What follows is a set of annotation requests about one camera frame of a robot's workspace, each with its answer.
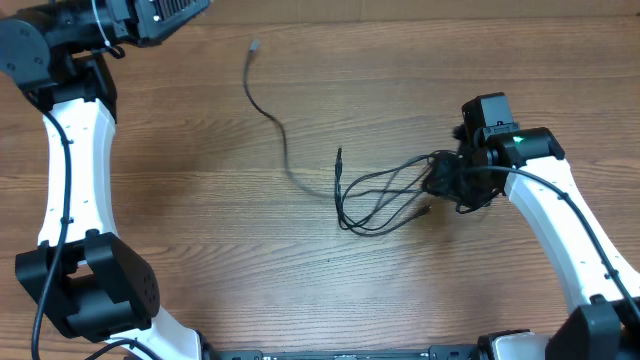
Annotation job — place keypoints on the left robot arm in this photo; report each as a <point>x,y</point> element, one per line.
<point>84,279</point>

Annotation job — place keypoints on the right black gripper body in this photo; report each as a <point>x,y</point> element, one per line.
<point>463,187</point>

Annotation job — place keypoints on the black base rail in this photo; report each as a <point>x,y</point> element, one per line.
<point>350,354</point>

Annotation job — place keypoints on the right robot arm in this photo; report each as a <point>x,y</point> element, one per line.
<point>529,167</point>

